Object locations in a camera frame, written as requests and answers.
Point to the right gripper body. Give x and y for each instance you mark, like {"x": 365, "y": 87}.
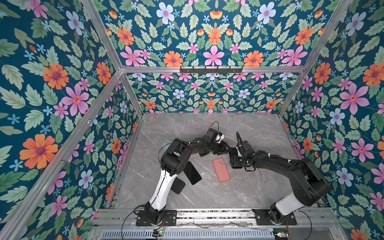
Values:
{"x": 238, "y": 161}

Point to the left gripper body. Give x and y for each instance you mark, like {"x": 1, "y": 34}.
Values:
{"x": 217, "y": 148}

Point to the pink phone case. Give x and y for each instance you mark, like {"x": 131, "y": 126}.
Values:
{"x": 221, "y": 170}

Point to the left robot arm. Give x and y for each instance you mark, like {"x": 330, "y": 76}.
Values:
{"x": 174, "y": 161}

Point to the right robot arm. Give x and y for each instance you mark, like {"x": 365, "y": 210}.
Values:
{"x": 306, "y": 180}

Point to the black phone lower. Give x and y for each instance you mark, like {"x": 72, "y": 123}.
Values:
{"x": 192, "y": 174}

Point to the light blue phone case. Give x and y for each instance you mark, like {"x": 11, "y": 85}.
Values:
{"x": 165, "y": 145}

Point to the black phone case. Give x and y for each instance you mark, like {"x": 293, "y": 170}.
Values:
{"x": 177, "y": 186}

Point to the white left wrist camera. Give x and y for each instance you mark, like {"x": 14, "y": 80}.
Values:
{"x": 219, "y": 138}

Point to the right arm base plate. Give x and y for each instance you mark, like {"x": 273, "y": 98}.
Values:
{"x": 266, "y": 217}

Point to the metal hook rail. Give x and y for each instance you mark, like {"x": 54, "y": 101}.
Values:
{"x": 209, "y": 70}

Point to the aluminium front rail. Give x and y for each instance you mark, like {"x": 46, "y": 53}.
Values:
{"x": 247, "y": 218}

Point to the white ventilated cable duct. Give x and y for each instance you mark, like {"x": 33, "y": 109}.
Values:
{"x": 187, "y": 234}

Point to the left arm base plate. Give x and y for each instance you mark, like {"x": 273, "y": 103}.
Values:
{"x": 156, "y": 219}

